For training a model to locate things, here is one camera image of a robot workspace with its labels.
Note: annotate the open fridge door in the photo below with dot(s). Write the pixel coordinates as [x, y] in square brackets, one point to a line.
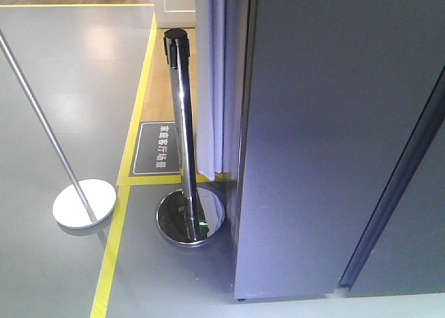
[336, 89]

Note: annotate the dark floor sign sticker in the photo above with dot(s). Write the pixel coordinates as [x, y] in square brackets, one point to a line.
[156, 150]

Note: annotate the yellow floor tape line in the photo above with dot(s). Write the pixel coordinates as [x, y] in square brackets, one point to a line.
[88, 67]

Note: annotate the light blue curtain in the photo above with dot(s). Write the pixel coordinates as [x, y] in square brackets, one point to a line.
[221, 27]

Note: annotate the white cabinet in background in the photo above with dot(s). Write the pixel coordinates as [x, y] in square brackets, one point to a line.
[175, 13]

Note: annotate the chrome barrier post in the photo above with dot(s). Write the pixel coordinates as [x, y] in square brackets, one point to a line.
[189, 216]

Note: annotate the metal stanchion post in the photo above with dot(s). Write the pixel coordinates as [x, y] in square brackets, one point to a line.
[84, 203]

